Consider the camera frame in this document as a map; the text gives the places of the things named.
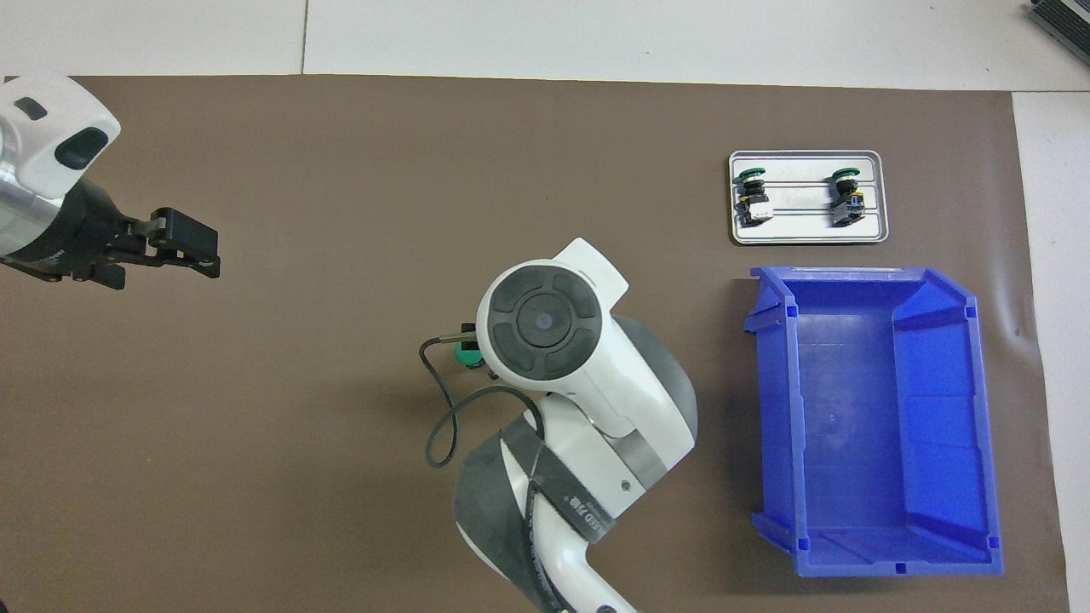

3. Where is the green push button white block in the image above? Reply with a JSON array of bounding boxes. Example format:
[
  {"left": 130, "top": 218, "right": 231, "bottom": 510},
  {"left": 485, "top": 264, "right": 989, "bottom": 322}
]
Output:
[{"left": 734, "top": 168, "right": 774, "bottom": 227}]

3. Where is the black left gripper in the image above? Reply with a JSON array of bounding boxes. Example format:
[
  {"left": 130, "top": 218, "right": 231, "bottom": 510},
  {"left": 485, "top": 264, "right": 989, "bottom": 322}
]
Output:
[{"left": 0, "top": 177, "right": 222, "bottom": 290}]

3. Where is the blue plastic storage bin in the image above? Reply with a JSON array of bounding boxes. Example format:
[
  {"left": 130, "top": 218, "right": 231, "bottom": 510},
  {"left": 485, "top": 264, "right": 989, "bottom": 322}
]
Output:
[{"left": 743, "top": 266, "right": 1004, "bottom": 578}]

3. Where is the grey metal tray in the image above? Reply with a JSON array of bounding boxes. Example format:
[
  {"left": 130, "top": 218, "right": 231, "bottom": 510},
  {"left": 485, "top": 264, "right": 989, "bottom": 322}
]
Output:
[{"left": 728, "top": 150, "right": 890, "bottom": 246}]

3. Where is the grey ribbed device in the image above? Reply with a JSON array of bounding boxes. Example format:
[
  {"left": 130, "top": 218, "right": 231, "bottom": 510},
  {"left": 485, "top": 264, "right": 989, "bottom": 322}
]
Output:
[{"left": 1026, "top": 0, "right": 1090, "bottom": 54}]

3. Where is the brown table mat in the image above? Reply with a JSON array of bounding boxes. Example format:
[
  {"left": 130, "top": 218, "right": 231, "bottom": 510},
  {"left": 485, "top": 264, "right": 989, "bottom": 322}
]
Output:
[{"left": 0, "top": 75, "right": 1072, "bottom": 613}]

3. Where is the green push button yellow block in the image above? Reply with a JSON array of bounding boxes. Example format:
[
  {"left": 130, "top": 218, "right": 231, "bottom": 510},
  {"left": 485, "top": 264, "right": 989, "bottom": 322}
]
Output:
[{"left": 830, "top": 168, "right": 866, "bottom": 227}]

